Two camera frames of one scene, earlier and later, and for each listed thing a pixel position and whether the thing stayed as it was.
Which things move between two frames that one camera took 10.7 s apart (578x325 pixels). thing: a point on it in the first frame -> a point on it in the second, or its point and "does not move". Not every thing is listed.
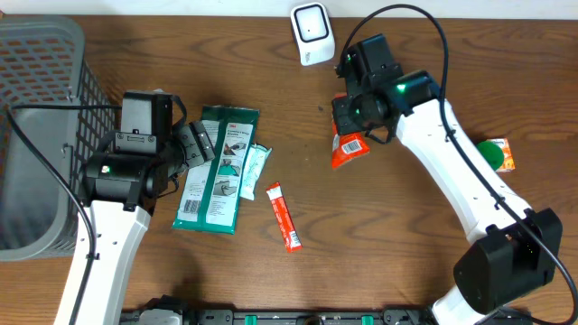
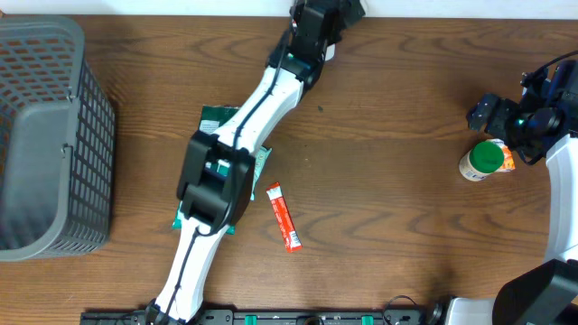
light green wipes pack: [257, 158] does not move
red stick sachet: [284, 218] does not move
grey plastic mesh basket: [42, 63] does not move
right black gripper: [344, 122] -> [496, 126]
